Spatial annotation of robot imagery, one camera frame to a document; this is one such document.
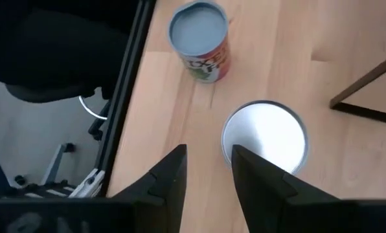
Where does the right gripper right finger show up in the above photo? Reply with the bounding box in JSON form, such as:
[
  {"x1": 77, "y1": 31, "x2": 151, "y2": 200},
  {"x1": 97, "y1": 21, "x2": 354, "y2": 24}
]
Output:
[{"x1": 231, "y1": 144, "x2": 386, "y2": 233}]

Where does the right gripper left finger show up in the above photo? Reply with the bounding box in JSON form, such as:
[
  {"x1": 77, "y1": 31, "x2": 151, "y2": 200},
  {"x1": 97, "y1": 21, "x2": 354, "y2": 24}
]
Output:
[{"x1": 0, "y1": 144, "x2": 188, "y2": 233}]

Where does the black office chair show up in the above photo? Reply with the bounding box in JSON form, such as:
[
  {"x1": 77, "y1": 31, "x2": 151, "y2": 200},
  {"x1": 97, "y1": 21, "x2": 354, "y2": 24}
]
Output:
[{"x1": 0, "y1": 0, "x2": 139, "y2": 195}]

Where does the mixed fruit label can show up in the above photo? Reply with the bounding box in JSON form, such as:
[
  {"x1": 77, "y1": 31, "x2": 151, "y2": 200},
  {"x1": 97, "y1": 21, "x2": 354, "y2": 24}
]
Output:
[{"x1": 166, "y1": 0, "x2": 232, "y2": 84}]

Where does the silver metal bracket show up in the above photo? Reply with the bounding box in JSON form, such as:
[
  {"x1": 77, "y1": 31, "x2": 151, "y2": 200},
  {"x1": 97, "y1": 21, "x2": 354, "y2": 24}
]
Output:
[{"x1": 68, "y1": 168, "x2": 106, "y2": 199}]

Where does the black aluminium rig frame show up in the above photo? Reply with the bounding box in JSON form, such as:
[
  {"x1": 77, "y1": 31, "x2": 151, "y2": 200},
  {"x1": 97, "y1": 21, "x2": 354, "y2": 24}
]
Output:
[{"x1": 95, "y1": 0, "x2": 157, "y2": 198}]

